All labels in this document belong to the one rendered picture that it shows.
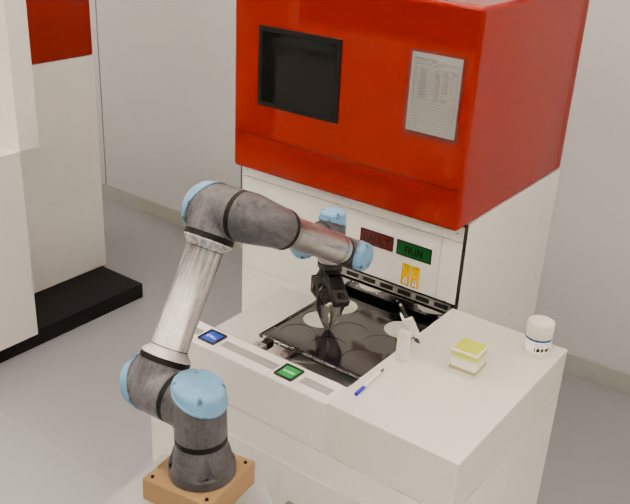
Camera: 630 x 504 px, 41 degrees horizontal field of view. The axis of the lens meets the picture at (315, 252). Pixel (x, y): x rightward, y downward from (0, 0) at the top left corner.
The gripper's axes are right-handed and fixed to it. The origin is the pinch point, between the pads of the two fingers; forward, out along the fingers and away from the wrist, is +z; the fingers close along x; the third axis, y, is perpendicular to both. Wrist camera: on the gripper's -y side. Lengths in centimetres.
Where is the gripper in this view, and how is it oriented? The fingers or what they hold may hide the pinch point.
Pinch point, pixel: (329, 327)
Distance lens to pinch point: 241.5
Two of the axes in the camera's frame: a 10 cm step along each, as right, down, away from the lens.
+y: -3.5, -4.1, 8.4
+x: -9.3, 1.1, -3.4
